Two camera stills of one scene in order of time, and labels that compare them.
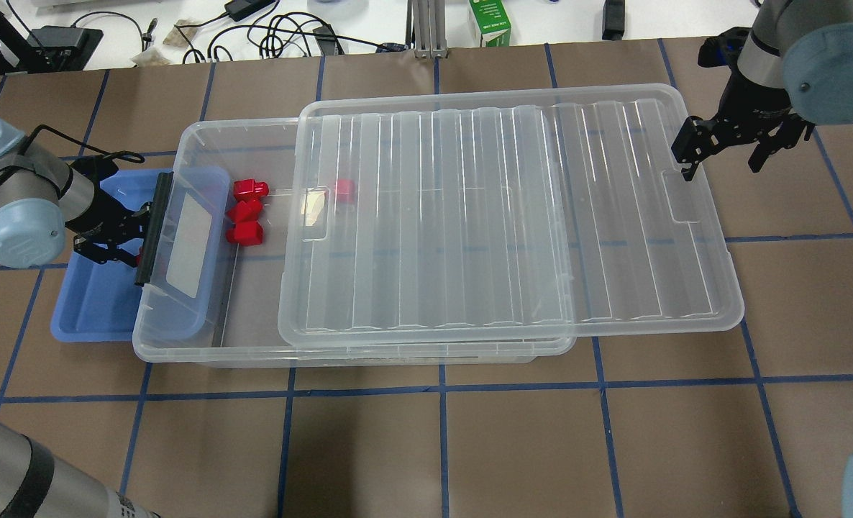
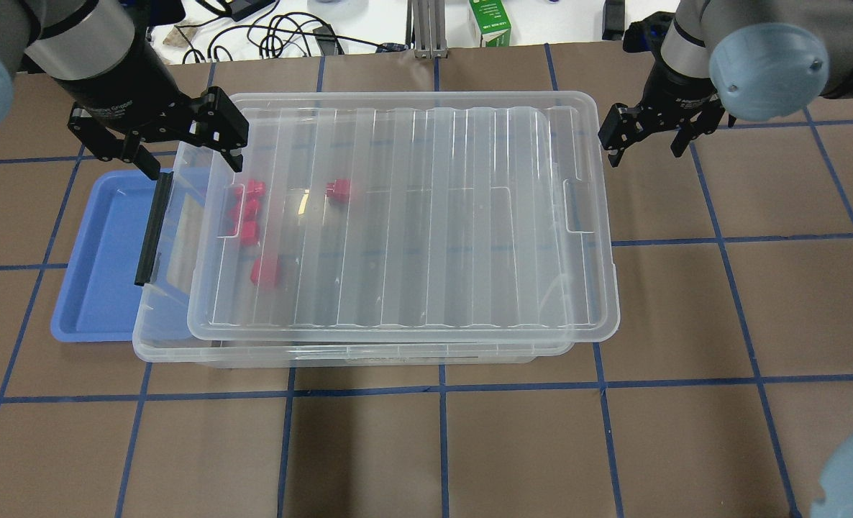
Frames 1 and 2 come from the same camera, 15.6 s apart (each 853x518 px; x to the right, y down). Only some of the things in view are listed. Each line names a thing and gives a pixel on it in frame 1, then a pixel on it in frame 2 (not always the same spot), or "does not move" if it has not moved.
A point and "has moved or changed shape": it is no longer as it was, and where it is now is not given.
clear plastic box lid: (503, 216) has moved or changed shape
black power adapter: (326, 39) does not move
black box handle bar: (152, 227) does not move
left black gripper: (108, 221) to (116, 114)
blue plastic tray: (98, 302) does not move
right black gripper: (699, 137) to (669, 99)
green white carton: (493, 21) does not move
